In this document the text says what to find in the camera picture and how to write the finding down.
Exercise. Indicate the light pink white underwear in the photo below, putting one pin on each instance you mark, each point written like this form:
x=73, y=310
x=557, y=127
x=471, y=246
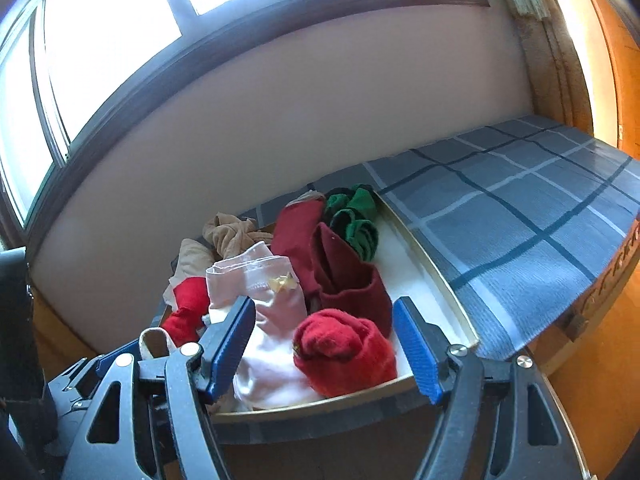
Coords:
x=266, y=377

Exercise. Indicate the shallow cream cardboard tray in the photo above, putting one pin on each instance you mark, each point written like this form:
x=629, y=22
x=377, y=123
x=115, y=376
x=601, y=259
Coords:
x=406, y=269

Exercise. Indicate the wooden window frame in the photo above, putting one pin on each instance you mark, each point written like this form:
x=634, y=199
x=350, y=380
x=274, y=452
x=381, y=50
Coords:
x=78, y=75

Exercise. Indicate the beige lace curtain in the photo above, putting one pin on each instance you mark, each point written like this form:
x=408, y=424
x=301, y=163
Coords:
x=556, y=79

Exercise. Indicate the maroon underwear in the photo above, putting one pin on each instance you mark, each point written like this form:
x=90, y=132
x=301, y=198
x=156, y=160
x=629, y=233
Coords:
x=342, y=281

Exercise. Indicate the blue plaid table cloth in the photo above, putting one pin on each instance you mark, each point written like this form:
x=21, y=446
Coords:
x=522, y=219

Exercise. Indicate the cream dotted underwear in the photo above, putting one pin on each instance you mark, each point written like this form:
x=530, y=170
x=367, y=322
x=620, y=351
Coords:
x=155, y=343

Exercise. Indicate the bright red sock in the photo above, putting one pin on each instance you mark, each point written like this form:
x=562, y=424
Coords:
x=340, y=354

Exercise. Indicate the pale pink dotted garment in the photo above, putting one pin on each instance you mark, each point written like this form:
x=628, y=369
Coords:
x=194, y=259

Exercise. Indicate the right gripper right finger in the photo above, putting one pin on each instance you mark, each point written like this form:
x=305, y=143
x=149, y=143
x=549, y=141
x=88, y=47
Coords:
x=425, y=347

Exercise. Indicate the dark red garment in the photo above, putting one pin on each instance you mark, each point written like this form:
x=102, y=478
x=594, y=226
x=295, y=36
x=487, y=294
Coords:
x=291, y=238

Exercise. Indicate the beige tan stockings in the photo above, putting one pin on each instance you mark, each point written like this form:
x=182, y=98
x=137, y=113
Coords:
x=230, y=235

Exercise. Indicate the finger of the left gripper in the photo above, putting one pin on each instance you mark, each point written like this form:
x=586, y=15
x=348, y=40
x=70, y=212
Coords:
x=105, y=361

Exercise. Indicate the green underwear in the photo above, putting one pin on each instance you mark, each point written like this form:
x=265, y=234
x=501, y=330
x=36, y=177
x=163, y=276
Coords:
x=351, y=214

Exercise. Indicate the bright red garment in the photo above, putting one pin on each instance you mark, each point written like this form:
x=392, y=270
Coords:
x=192, y=301

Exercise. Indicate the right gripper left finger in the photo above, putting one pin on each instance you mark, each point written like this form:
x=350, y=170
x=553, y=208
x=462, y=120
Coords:
x=223, y=345

